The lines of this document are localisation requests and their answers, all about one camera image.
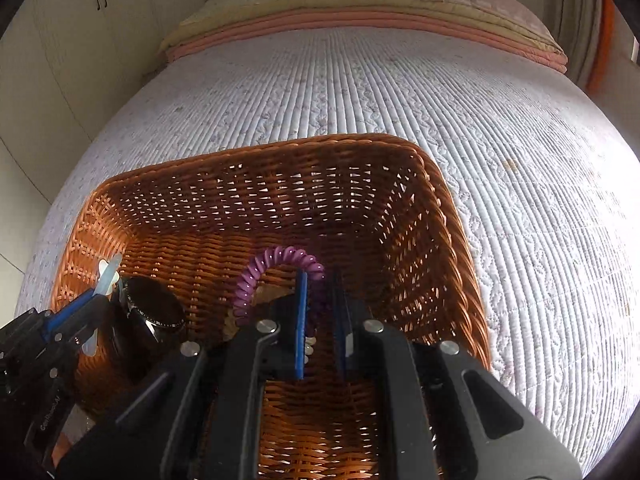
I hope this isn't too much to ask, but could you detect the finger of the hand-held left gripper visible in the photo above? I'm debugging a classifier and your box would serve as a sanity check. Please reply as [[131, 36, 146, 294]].
[[42, 287, 110, 340], [52, 297, 112, 361]]

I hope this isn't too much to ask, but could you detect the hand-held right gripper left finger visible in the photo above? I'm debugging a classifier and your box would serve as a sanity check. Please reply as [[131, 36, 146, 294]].
[[55, 269, 308, 480]]

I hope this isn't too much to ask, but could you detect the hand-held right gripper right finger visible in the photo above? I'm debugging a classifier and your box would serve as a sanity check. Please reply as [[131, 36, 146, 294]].
[[327, 269, 584, 480]]

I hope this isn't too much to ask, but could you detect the translucent white hair clip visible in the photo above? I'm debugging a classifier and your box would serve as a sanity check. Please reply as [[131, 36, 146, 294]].
[[80, 254, 124, 358]]

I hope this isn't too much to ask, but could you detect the purple spiral hair tie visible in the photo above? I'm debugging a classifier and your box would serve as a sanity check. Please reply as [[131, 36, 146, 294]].
[[234, 245, 327, 333]]

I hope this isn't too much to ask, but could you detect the brown wicker basket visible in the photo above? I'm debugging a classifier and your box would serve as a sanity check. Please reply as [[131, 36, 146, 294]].
[[50, 133, 493, 480]]

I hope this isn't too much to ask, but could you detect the white quilted bedspread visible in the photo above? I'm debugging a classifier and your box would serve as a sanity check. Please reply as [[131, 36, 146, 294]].
[[14, 26, 640, 476]]

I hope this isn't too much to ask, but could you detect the white wardrobe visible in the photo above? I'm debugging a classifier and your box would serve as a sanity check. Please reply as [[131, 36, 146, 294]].
[[0, 0, 207, 286]]

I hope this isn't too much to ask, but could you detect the pink folded blanket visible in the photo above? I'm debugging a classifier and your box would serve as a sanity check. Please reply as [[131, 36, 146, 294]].
[[164, 7, 569, 77]]

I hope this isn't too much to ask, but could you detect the orange curtain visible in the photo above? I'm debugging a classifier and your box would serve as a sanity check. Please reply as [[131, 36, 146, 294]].
[[586, 0, 617, 95]]

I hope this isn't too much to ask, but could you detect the beige striped curtain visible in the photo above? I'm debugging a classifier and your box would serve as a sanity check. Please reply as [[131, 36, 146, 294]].
[[547, 0, 607, 86]]

